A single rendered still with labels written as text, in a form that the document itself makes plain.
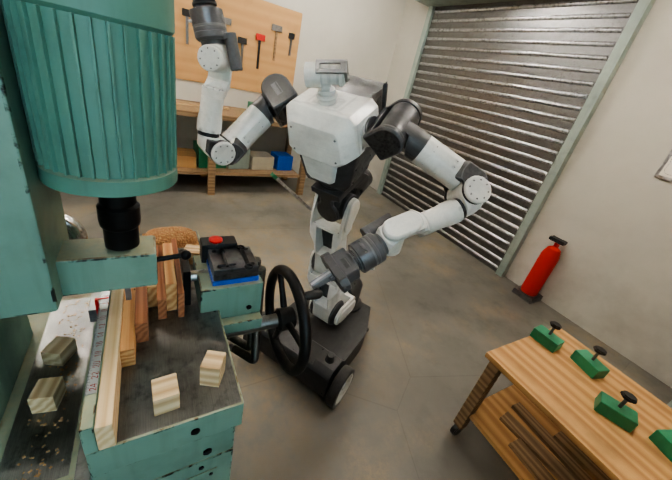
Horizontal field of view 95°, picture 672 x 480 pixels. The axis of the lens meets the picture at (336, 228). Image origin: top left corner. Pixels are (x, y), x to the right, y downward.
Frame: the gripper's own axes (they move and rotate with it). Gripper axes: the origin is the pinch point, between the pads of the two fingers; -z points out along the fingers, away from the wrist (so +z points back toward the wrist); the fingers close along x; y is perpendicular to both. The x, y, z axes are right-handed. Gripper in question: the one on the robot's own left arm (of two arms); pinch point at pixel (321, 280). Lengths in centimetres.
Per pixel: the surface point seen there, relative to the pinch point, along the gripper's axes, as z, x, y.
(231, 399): -25.2, -19.0, 16.0
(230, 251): -15.6, 11.2, 14.4
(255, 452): -52, -10, -78
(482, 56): 270, 173, -93
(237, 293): -18.4, 2.1, 11.2
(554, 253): 192, -1, -168
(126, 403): -37.9, -12.6, 22.0
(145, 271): -28.3, 4.9, 27.8
